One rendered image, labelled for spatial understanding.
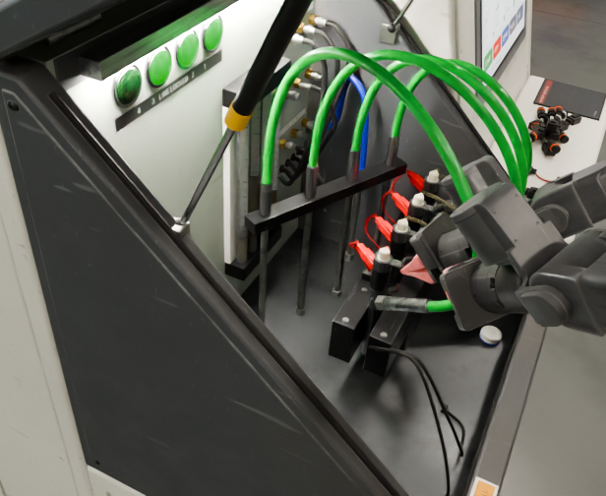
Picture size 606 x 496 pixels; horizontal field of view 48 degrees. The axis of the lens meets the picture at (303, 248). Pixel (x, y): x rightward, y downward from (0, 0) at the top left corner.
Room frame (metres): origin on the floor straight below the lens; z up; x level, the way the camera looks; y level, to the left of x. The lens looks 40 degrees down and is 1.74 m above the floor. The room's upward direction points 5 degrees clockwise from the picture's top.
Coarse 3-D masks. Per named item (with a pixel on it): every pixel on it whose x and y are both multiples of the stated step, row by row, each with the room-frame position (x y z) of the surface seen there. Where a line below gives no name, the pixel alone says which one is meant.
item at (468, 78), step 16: (400, 64) 0.94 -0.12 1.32; (448, 64) 0.91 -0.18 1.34; (464, 80) 0.90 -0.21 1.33; (368, 96) 0.95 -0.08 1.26; (496, 112) 0.88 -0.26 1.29; (512, 128) 0.87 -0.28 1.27; (352, 144) 0.96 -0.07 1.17; (512, 144) 0.87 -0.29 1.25; (352, 160) 0.96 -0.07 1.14; (352, 176) 0.95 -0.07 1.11
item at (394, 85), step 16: (320, 48) 0.78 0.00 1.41; (336, 48) 0.76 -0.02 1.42; (304, 64) 0.79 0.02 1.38; (368, 64) 0.72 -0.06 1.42; (288, 80) 0.81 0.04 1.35; (384, 80) 0.70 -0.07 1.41; (400, 96) 0.68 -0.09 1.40; (272, 112) 0.83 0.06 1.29; (416, 112) 0.66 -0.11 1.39; (272, 128) 0.83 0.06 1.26; (432, 128) 0.65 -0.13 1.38; (272, 144) 0.84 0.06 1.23; (448, 144) 0.64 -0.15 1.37; (272, 160) 0.84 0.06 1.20; (448, 160) 0.62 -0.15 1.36; (464, 176) 0.61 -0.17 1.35; (464, 192) 0.60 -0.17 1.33; (432, 304) 0.61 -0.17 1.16; (448, 304) 0.59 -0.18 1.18
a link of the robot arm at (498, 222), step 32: (480, 192) 0.55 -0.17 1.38; (512, 192) 0.50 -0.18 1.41; (480, 224) 0.49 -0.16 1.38; (512, 224) 0.48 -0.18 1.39; (544, 224) 0.48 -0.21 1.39; (480, 256) 0.49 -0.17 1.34; (512, 256) 0.46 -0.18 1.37; (544, 256) 0.46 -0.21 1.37; (544, 288) 0.41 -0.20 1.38; (544, 320) 0.41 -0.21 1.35
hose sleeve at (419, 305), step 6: (384, 300) 0.66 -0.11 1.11; (390, 300) 0.65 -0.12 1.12; (396, 300) 0.64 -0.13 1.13; (402, 300) 0.64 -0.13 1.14; (408, 300) 0.63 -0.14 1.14; (414, 300) 0.63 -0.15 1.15; (420, 300) 0.62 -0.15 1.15; (426, 300) 0.62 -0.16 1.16; (432, 300) 0.62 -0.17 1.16; (384, 306) 0.65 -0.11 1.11; (390, 306) 0.65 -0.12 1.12; (396, 306) 0.64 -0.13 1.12; (402, 306) 0.63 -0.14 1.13; (408, 306) 0.63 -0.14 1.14; (414, 306) 0.62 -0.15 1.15; (420, 306) 0.61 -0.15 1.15; (426, 306) 0.61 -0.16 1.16; (420, 312) 0.61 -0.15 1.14; (426, 312) 0.61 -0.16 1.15; (432, 312) 0.61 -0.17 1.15
